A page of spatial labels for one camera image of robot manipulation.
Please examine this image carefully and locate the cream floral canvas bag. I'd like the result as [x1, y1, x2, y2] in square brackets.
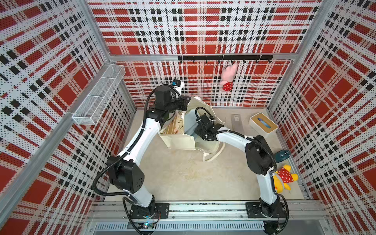
[158, 97, 226, 162]

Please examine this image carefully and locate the transparent grey pencil case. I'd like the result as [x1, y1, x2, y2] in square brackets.
[231, 114, 244, 133]

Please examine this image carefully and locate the light blue pencil case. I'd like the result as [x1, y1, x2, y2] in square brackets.
[184, 109, 198, 136]

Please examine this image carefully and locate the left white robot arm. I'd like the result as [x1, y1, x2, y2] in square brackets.
[92, 79, 191, 218]

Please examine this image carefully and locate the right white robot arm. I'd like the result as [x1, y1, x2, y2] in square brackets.
[194, 107, 282, 217]

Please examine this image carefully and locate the pink plush pig toy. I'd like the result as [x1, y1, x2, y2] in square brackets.
[219, 63, 238, 92]

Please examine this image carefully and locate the white tissue box wooden lid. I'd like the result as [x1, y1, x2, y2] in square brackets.
[248, 113, 279, 138]

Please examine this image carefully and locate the yellow plush toy red dress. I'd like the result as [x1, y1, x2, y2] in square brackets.
[273, 164, 299, 193]

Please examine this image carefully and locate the small green circuit board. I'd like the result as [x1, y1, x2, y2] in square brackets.
[138, 222, 155, 230]

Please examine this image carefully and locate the black wall hook rail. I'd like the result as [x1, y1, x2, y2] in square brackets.
[177, 54, 274, 62]

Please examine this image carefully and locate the white wire mesh basket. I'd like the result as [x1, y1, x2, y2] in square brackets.
[72, 65, 125, 125]

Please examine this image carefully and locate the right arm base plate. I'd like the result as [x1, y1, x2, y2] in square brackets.
[245, 201, 287, 219]

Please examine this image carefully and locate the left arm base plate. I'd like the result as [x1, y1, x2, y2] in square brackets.
[130, 202, 170, 219]

